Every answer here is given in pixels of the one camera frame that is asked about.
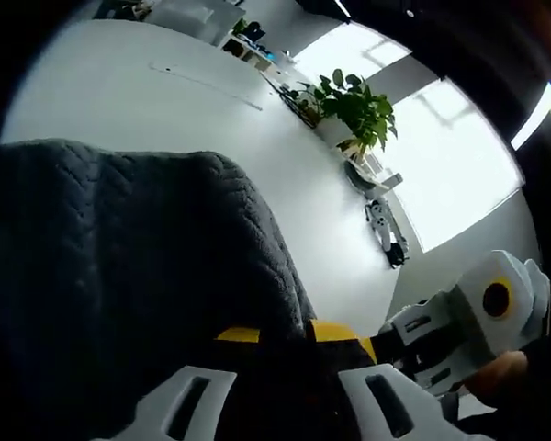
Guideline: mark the dark grey towel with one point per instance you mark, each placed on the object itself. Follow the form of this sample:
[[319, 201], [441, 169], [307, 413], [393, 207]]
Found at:
[[142, 252]]

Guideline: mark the white open shelf cabinet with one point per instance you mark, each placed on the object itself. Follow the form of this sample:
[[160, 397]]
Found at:
[[257, 50]]

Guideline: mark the person's right hand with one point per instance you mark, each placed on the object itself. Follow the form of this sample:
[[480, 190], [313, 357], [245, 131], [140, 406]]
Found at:
[[500, 381]]

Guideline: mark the white controller device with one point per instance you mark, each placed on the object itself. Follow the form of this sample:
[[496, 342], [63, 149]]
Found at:
[[385, 225]]

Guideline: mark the short ceiling light strip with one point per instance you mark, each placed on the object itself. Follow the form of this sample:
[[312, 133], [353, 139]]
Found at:
[[535, 115]]

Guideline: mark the green potted plant white pot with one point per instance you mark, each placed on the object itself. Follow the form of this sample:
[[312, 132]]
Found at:
[[353, 105]]

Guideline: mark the small green plant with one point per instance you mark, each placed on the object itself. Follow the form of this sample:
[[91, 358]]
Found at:
[[239, 26]]

